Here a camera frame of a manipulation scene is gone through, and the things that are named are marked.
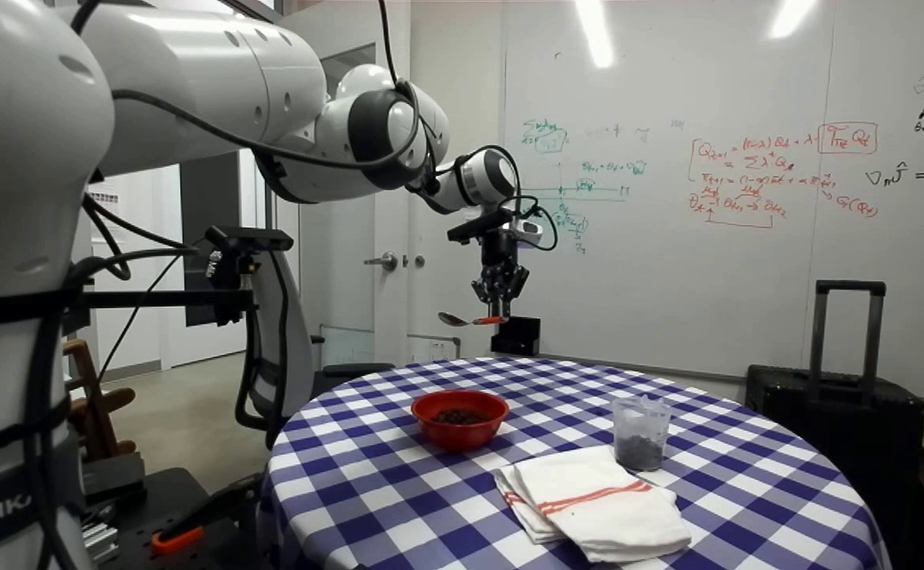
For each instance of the white towel with orange stripes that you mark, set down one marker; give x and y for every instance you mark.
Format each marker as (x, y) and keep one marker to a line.
(594, 501)

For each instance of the red bowl of coffee beans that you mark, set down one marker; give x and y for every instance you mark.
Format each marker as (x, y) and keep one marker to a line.
(460, 420)

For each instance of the black rolling suitcase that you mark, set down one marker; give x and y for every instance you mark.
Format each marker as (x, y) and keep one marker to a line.
(869, 424)

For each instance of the whiteboard with writing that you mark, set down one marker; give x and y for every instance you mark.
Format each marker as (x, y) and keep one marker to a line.
(726, 194)

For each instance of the black box behind table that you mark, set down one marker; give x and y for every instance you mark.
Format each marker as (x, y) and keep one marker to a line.
(518, 336)

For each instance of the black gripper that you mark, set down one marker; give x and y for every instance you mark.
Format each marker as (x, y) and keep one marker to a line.
(497, 231)

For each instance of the orange black clamp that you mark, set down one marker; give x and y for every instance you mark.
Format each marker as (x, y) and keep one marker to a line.
(165, 546)

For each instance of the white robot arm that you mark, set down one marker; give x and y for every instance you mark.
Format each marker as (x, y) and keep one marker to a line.
(104, 88)

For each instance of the black camera stand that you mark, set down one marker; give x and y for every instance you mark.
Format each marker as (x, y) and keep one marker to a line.
(248, 282)

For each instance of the blue white checkered tablecloth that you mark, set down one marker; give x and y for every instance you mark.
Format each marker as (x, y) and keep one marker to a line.
(358, 489)

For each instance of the clear plastic measuring cup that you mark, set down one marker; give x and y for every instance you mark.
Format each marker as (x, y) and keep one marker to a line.
(641, 431)

